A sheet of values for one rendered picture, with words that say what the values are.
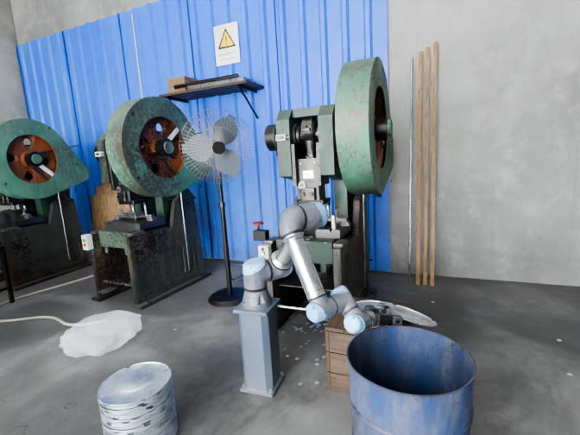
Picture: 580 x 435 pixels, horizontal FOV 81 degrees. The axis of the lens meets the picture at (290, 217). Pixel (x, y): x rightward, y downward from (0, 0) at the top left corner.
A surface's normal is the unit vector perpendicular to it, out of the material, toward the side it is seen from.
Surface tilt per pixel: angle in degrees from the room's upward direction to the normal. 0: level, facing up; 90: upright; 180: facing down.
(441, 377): 88
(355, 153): 109
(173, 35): 90
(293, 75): 90
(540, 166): 90
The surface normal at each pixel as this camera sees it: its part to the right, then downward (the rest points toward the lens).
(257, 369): -0.33, 0.18
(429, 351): -0.69, 0.12
